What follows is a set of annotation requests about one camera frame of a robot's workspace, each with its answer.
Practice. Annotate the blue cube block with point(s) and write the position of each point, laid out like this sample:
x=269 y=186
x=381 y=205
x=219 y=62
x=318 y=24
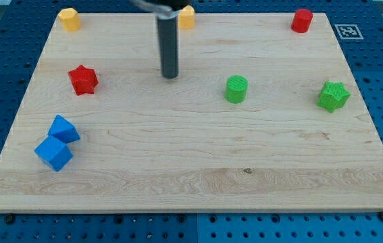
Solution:
x=53 y=153

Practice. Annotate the green cylinder block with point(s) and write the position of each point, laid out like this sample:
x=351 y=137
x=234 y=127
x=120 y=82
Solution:
x=236 y=89

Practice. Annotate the light wooden board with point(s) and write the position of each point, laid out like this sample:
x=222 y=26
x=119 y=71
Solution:
x=152 y=145

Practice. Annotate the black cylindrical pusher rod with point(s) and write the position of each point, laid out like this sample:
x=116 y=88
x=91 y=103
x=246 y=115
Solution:
x=167 y=26

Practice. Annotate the yellow pentagon block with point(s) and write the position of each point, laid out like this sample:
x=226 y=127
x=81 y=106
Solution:
x=186 y=18

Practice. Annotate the red star block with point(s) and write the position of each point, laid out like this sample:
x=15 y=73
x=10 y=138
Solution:
x=84 y=80

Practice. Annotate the blue triangular prism block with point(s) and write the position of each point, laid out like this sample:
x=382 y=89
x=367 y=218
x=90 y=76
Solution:
x=63 y=130

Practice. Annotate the green star block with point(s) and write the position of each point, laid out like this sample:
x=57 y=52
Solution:
x=332 y=96

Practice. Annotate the red cylinder block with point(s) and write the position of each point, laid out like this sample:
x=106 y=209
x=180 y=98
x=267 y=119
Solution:
x=302 y=20

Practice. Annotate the yellow hexagonal block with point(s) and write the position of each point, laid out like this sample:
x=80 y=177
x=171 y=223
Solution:
x=69 y=19

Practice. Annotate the white fiducial marker tag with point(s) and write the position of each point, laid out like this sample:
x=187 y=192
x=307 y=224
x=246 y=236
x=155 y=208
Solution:
x=349 y=32

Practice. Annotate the black bolt left front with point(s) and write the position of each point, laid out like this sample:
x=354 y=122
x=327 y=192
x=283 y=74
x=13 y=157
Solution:
x=9 y=219

